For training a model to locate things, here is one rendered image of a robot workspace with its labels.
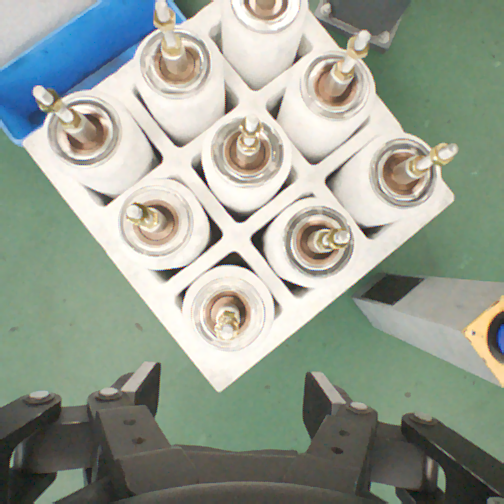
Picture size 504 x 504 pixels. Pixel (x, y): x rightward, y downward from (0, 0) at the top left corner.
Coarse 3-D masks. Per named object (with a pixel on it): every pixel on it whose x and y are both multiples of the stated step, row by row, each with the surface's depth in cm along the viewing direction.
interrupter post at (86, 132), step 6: (84, 120) 34; (78, 126) 33; (84, 126) 34; (90, 126) 35; (72, 132) 33; (78, 132) 34; (84, 132) 34; (90, 132) 35; (78, 138) 35; (84, 138) 35; (90, 138) 36
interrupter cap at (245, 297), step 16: (208, 288) 36; (224, 288) 37; (240, 288) 37; (192, 304) 36; (208, 304) 37; (240, 304) 37; (256, 304) 37; (192, 320) 36; (208, 320) 36; (240, 320) 37; (256, 320) 37; (208, 336) 36; (240, 336) 37; (256, 336) 37
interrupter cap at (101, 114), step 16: (80, 96) 36; (80, 112) 36; (96, 112) 36; (112, 112) 36; (48, 128) 36; (96, 128) 36; (112, 128) 36; (64, 144) 36; (80, 144) 36; (96, 144) 36; (112, 144) 36; (64, 160) 36; (80, 160) 36; (96, 160) 36
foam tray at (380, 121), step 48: (240, 96) 45; (192, 144) 44; (96, 192) 48; (192, 192) 44; (288, 192) 45; (240, 240) 44; (384, 240) 45; (144, 288) 43; (288, 288) 55; (336, 288) 45; (288, 336) 44
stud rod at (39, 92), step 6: (36, 90) 27; (42, 90) 27; (36, 96) 27; (42, 96) 27; (48, 96) 28; (42, 102) 28; (48, 102) 28; (60, 108) 30; (66, 108) 31; (60, 114) 31; (66, 114) 31; (72, 114) 32; (66, 120) 32
